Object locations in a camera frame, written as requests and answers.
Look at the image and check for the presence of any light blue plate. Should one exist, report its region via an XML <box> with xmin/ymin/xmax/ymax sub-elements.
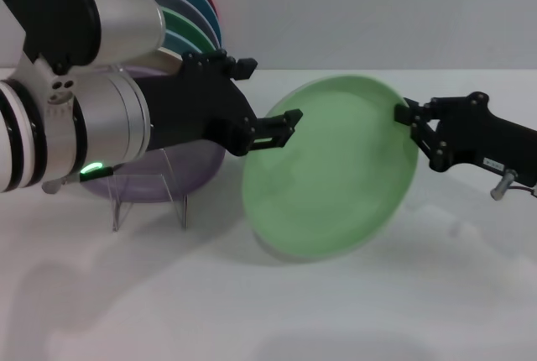
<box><xmin>161</xmin><ymin>29</ymin><xmax>224</xmax><ymax>58</ymax></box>

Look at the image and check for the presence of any light green plate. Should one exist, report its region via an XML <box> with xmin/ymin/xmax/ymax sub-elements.
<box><xmin>242</xmin><ymin>74</ymin><xmax>420</xmax><ymax>262</ymax></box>

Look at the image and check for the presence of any dark green plate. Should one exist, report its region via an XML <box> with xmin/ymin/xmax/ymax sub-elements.
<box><xmin>161</xmin><ymin>7</ymin><xmax>224</xmax><ymax>54</ymax></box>

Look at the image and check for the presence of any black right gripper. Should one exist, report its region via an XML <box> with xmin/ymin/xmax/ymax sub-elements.
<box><xmin>394</xmin><ymin>92</ymin><xmax>537</xmax><ymax>186</ymax></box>

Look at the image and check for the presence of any grey purple plate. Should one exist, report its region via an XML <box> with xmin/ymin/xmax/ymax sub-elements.
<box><xmin>142</xmin><ymin>0</ymin><xmax>220</xmax><ymax>48</ymax></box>

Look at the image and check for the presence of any clear acrylic plate rack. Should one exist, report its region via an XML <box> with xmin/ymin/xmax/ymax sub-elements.
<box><xmin>109</xmin><ymin>149</ymin><xmax>190</xmax><ymax>233</ymax></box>

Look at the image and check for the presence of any lavender plate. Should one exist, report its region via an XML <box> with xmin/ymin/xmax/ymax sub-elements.
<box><xmin>81</xmin><ymin>65</ymin><xmax>226</xmax><ymax>205</ymax></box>

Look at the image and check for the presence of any grey cable with silver plug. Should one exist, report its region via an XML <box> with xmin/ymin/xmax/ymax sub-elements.
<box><xmin>490</xmin><ymin>170</ymin><xmax>537</xmax><ymax>201</ymax></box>

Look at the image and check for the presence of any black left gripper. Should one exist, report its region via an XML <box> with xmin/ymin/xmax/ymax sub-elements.
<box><xmin>138</xmin><ymin>50</ymin><xmax>305</xmax><ymax>158</ymax></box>

